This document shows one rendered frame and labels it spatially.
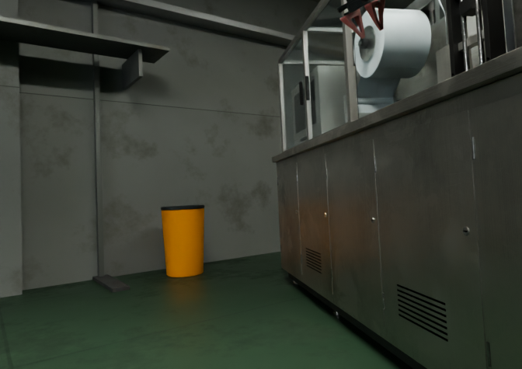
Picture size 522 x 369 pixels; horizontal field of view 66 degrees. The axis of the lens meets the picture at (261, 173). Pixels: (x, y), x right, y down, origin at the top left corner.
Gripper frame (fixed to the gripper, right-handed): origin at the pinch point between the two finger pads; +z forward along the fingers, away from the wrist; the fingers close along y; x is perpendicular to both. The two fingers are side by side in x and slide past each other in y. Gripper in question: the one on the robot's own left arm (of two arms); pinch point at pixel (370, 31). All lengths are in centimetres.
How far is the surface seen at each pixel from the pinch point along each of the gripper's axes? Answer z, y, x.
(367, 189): 53, 34, -10
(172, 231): 80, 240, -4
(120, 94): -36, 286, -41
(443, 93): 21.6, -11.4, -1.8
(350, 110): 29, 50, -37
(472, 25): 21, 19, -95
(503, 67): 17.3, -29.3, 4.8
